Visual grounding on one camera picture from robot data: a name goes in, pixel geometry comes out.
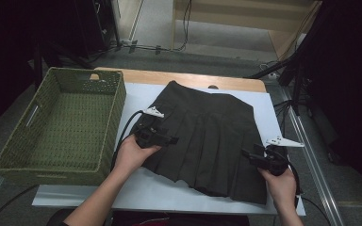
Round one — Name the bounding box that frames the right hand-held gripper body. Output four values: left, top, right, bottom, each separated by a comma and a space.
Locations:
257, 136, 305, 177

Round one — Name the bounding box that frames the right hand-held gripper cable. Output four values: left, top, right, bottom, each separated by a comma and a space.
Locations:
287, 161, 304, 210

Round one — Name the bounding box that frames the person's right hand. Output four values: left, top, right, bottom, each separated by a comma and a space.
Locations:
257, 168, 298, 210

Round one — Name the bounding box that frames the person's left hand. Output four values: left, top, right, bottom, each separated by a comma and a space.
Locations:
114, 135, 163, 174

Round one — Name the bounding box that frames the floor cable with clips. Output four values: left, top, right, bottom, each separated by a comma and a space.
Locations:
119, 39, 174, 55

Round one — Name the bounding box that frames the wooden shelf unit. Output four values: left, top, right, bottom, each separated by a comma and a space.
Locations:
171, 0, 323, 60

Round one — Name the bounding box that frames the black metal stand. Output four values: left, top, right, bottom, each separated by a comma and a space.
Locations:
32, 39, 93, 90
244, 0, 331, 117

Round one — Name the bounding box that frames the thick black floor cable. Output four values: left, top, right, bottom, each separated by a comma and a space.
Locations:
0, 184, 41, 226

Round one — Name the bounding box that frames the hanging black cable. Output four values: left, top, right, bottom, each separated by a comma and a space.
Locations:
173, 0, 193, 53

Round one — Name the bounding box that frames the green woven basket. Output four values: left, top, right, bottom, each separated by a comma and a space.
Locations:
0, 66, 127, 186

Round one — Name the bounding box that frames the black cabinet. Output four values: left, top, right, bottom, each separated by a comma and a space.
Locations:
72, 0, 121, 58

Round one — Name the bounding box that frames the dark pleated skirt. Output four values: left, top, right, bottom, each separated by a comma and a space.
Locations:
130, 80, 287, 205

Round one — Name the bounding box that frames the bundle of black cables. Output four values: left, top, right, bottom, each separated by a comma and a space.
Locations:
272, 99, 296, 139

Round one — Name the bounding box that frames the thin black floor cable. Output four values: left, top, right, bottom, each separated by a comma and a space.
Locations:
301, 196, 332, 226

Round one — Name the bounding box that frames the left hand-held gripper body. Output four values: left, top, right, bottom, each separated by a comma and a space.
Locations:
134, 106, 165, 149

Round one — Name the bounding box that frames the white cable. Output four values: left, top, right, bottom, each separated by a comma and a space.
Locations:
258, 60, 279, 79

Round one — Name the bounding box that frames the dark curtain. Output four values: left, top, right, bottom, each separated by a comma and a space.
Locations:
307, 0, 362, 208
0, 0, 76, 139

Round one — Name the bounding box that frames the white table mat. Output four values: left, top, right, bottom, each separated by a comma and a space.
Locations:
31, 82, 306, 217

